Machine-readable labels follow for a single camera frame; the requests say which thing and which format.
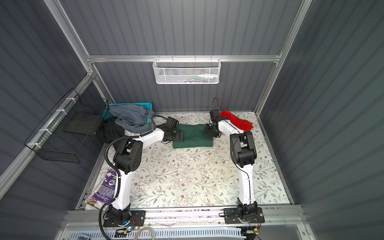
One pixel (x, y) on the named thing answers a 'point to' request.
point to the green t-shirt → (194, 136)
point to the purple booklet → (105, 192)
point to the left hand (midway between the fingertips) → (176, 136)
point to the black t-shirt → (112, 130)
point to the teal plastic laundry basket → (108, 115)
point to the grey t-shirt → (133, 118)
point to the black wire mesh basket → (65, 134)
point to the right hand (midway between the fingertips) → (208, 133)
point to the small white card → (143, 185)
